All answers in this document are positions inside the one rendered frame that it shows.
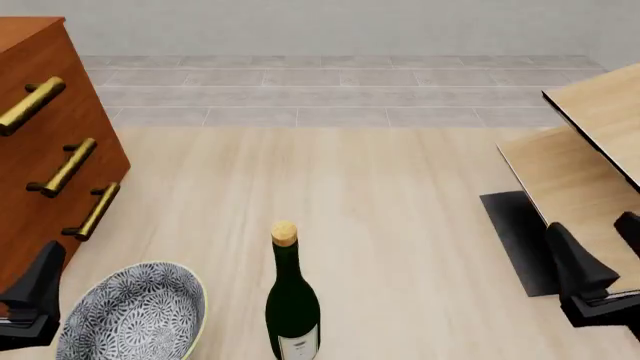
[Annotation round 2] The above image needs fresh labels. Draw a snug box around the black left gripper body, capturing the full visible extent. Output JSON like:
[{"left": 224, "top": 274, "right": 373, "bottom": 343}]
[{"left": 0, "top": 303, "right": 61, "bottom": 348}]

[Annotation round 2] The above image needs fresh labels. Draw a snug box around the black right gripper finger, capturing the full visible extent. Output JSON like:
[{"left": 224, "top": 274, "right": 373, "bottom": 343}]
[
  {"left": 613, "top": 210, "right": 640, "bottom": 261},
  {"left": 544, "top": 221, "right": 622, "bottom": 302}
]

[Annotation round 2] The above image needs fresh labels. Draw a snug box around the brass cabinet handle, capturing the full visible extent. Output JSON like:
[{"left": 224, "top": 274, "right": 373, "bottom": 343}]
[
  {"left": 60, "top": 181, "right": 122, "bottom": 243},
  {"left": 25, "top": 137, "right": 98, "bottom": 199},
  {"left": 0, "top": 75, "right": 68, "bottom": 138}
]

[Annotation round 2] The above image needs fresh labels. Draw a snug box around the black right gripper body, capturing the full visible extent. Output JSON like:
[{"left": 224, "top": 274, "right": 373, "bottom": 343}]
[{"left": 558, "top": 286, "right": 640, "bottom": 330}]

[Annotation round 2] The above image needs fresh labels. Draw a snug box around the blue patterned bowl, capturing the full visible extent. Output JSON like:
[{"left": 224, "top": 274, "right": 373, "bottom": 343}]
[{"left": 54, "top": 261, "right": 209, "bottom": 360}]

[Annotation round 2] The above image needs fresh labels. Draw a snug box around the brown wooden cabinet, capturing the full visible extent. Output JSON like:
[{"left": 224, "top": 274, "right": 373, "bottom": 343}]
[{"left": 0, "top": 15, "right": 132, "bottom": 315}]

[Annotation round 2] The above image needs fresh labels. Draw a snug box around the pale wood wine rack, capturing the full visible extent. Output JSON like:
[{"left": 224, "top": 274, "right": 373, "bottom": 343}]
[{"left": 478, "top": 62, "right": 640, "bottom": 299}]

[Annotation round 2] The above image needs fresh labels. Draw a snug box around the dark green wine bottle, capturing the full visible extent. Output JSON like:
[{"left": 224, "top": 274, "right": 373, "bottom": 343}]
[{"left": 265, "top": 219, "right": 322, "bottom": 360}]

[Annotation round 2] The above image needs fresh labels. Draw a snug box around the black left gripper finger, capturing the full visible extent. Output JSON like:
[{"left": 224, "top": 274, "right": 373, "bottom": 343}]
[{"left": 0, "top": 240, "right": 67, "bottom": 321}]

